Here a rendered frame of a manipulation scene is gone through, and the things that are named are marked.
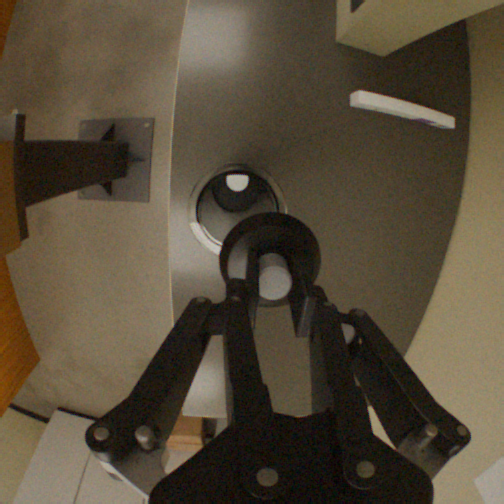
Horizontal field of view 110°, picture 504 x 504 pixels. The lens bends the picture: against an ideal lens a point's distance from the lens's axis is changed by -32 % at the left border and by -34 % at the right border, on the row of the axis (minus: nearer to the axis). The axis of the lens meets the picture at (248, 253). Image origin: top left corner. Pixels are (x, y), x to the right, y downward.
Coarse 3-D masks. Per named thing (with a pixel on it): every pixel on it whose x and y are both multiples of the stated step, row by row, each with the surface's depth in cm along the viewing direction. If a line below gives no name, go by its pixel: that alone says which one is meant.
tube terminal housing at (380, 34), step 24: (384, 0) 21; (408, 0) 19; (432, 0) 16; (456, 0) 14; (480, 0) 11; (336, 24) 37; (360, 24) 29; (384, 24) 27; (408, 24) 24; (432, 24) 22; (360, 48) 38; (384, 48) 35
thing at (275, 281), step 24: (264, 216) 22; (288, 216) 22; (240, 240) 21; (264, 240) 21; (288, 240) 21; (312, 240) 22; (240, 264) 22; (264, 264) 20; (288, 264) 22; (312, 264) 22; (264, 288) 19; (288, 288) 19
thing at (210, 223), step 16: (208, 176) 26; (224, 176) 26; (256, 176) 26; (272, 176) 27; (192, 192) 27; (208, 192) 37; (272, 192) 27; (192, 208) 27; (208, 208) 36; (224, 208) 48; (256, 208) 42; (272, 208) 30; (192, 224) 28; (208, 224) 32; (224, 224) 38; (208, 240) 29
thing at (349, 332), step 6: (318, 288) 17; (318, 294) 17; (324, 294) 17; (318, 300) 16; (324, 300) 16; (312, 318) 15; (342, 318) 14; (312, 324) 15; (342, 324) 14; (348, 324) 13; (312, 330) 15; (348, 330) 14; (354, 330) 13; (348, 336) 14; (354, 336) 13; (348, 342) 14; (354, 342) 14
